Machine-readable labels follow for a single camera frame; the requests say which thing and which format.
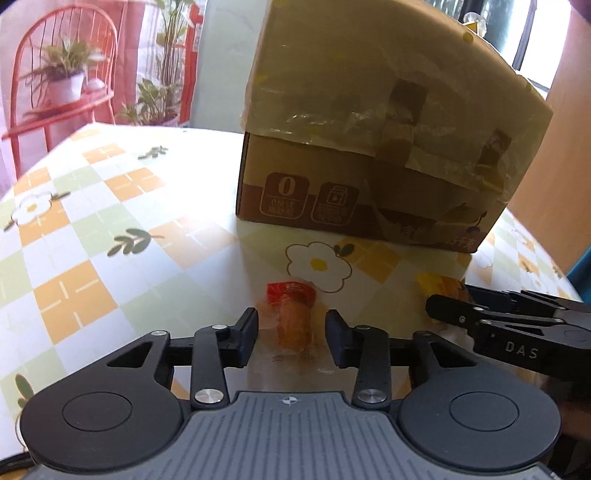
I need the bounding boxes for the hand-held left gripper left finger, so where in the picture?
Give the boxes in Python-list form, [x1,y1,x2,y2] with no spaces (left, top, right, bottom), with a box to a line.
[108,307,259,409]

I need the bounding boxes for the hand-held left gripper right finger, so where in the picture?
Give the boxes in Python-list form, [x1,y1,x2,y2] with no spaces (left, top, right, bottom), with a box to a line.
[325,309,476,409]

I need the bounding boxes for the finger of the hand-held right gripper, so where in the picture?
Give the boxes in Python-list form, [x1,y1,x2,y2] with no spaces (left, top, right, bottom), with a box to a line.
[464,285,578,319]
[425,294,491,340]

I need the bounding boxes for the yellow snack packet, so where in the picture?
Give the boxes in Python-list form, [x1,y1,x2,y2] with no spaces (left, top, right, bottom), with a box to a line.
[416,272,476,324]

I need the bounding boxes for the red and orange snack packet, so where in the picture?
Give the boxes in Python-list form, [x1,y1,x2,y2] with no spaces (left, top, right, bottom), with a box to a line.
[259,279,324,363]

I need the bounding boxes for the plastic-lined cardboard box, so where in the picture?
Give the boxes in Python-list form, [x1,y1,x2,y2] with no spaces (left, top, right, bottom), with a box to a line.
[235,0,555,254]

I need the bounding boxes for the teal cloth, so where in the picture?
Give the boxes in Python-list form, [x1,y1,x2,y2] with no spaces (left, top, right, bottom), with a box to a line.
[567,244,591,303]

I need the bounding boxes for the wooden panel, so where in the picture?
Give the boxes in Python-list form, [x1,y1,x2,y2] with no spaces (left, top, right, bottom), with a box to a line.
[545,9,591,278]

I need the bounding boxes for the checkered floral tablecloth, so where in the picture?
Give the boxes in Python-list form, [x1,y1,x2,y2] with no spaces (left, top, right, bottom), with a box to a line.
[0,122,583,462]

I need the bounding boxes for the dark-framed window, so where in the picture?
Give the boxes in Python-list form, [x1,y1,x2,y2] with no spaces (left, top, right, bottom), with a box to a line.
[455,0,573,100]

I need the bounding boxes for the printed red backdrop cloth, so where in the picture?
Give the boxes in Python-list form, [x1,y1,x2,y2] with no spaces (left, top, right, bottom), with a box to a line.
[0,0,208,185]

